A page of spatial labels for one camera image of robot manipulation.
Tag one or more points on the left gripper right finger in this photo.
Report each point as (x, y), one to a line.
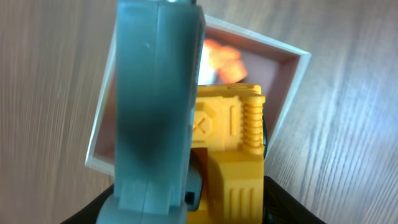
(280, 207)

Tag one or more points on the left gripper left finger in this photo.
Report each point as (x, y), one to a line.
(89, 214)

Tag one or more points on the yellow toy crane truck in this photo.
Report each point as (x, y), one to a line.
(184, 153)

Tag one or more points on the white plush duck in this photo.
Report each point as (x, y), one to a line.
(220, 62)

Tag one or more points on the white box pink interior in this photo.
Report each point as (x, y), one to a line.
(276, 66)

